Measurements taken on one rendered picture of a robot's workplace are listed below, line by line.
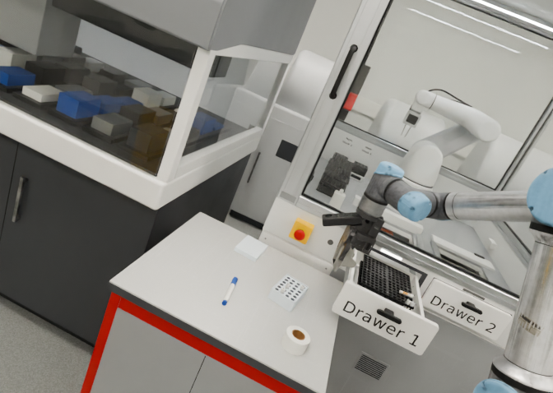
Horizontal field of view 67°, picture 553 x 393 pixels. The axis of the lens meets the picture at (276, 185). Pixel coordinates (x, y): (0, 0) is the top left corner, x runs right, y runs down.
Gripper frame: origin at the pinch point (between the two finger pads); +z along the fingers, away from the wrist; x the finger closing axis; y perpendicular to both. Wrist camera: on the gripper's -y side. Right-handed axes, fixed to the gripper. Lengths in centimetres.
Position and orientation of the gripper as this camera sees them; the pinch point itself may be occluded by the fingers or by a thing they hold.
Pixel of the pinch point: (333, 263)
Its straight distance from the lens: 131.8
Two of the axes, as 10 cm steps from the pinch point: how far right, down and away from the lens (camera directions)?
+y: 9.2, 3.8, 0.3
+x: 1.0, -3.2, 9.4
